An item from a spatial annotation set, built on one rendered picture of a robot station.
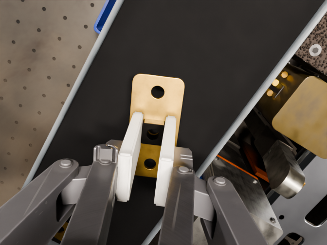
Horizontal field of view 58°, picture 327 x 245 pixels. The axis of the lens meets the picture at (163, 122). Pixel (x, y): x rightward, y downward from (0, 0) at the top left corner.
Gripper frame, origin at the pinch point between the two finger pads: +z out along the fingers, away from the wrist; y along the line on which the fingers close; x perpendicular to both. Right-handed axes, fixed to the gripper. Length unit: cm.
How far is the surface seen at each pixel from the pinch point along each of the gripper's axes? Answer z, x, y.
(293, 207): 23.3, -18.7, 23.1
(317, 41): 13.3, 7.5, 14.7
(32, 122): 53, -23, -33
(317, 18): 6.7, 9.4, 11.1
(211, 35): 7.3, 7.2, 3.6
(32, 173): 6.7, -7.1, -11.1
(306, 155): 22.9, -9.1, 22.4
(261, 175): 36.3, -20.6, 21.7
